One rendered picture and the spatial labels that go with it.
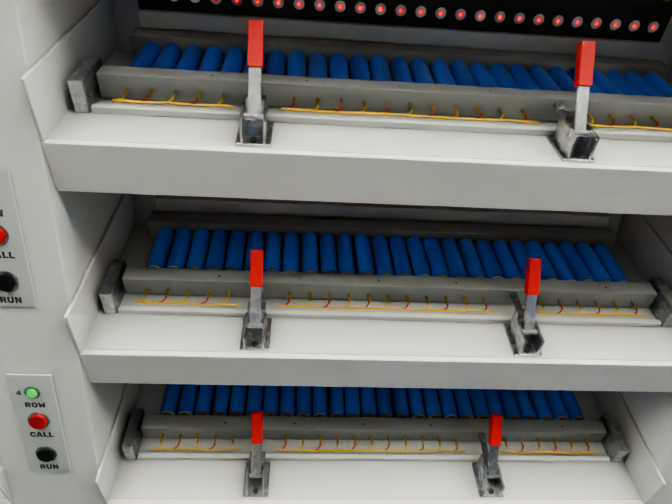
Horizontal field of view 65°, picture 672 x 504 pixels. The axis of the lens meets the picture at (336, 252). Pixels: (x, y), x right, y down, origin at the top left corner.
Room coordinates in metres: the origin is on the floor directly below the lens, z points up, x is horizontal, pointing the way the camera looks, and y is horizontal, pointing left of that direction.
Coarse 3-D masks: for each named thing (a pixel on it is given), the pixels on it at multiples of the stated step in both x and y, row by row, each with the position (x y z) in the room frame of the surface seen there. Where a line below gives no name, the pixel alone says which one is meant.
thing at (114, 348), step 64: (128, 256) 0.52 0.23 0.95; (640, 256) 0.58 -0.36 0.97; (128, 320) 0.44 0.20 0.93; (192, 320) 0.44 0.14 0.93; (320, 320) 0.46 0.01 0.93; (384, 320) 0.46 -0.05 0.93; (256, 384) 0.42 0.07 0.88; (320, 384) 0.42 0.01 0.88; (384, 384) 0.42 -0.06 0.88; (448, 384) 0.43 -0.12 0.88; (512, 384) 0.43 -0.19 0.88; (576, 384) 0.44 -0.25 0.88; (640, 384) 0.44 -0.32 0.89
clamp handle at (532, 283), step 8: (528, 264) 0.46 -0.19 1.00; (536, 264) 0.46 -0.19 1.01; (528, 272) 0.46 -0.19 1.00; (536, 272) 0.46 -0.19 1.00; (528, 280) 0.46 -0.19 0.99; (536, 280) 0.46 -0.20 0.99; (528, 288) 0.45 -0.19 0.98; (536, 288) 0.45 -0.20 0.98; (528, 296) 0.45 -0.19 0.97; (536, 296) 0.45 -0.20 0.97; (528, 304) 0.45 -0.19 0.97; (528, 312) 0.45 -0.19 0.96; (528, 320) 0.44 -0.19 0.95; (528, 328) 0.44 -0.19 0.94
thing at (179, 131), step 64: (192, 0) 0.57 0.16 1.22; (256, 0) 0.57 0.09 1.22; (320, 0) 0.58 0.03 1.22; (384, 0) 0.58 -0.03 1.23; (448, 0) 0.59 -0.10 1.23; (512, 0) 0.59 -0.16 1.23; (576, 0) 0.60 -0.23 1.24; (640, 0) 0.60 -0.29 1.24; (64, 64) 0.45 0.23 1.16; (128, 64) 0.54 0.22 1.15; (192, 64) 0.51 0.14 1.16; (256, 64) 0.43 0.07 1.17; (320, 64) 0.53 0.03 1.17; (384, 64) 0.54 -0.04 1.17; (448, 64) 0.58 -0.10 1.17; (512, 64) 0.58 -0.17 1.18; (576, 64) 0.46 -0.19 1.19; (640, 64) 0.59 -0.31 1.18; (64, 128) 0.41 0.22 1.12; (128, 128) 0.42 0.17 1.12; (192, 128) 0.43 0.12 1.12; (256, 128) 0.44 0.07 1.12; (320, 128) 0.45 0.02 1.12; (384, 128) 0.46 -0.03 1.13; (448, 128) 0.46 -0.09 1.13; (512, 128) 0.47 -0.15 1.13; (576, 128) 0.44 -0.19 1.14; (640, 128) 0.48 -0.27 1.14; (128, 192) 0.41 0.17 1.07; (192, 192) 0.41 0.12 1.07; (256, 192) 0.41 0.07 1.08; (320, 192) 0.42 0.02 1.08; (384, 192) 0.42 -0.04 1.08; (448, 192) 0.42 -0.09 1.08; (512, 192) 0.43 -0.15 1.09; (576, 192) 0.43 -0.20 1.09; (640, 192) 0.44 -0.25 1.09
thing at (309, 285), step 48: (144, 288) 0.47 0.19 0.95; (192, 288) 0.47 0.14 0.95; (240, 288) 0.47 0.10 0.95; (288, 288) 0.47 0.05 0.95; (336, 288) 0.48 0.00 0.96; (384, 288) 0.48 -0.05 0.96; (432, 288) 0.48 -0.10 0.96; (480, 288) 0.49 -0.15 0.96; (576, 288) 0.50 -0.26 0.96; (624, 288) 0.51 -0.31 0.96
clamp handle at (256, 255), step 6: (252, 252) 0.44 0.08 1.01; (258, 252) 0.44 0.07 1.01; (252, 258) 0.44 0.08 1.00; (258, 258) 0.44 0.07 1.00; (252, 264) 0.44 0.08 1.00; (258, 264) 0.44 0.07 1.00; (252, 270) 0.44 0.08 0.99; (258, 270) 0.44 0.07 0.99; (252, 276) 0.43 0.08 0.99; (258, 276) 0.43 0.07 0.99; (252, 282) 0.43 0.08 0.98; (258, 282) 0.43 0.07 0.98; (252, 288) 0.43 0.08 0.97; (258, 288) 0.43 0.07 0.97; (252, 294) 0.43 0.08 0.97; (258, 294) 0.43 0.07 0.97; (252, 300) 0.43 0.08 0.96; (258, 300) 0.43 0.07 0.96; (252, 306) 0.43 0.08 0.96; (258, 306) 0.43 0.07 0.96; (252, 312) 0.42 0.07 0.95; (258, 312) 0.42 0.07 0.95; (252, 318) 0.42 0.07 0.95; (258, 318) 0.42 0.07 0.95
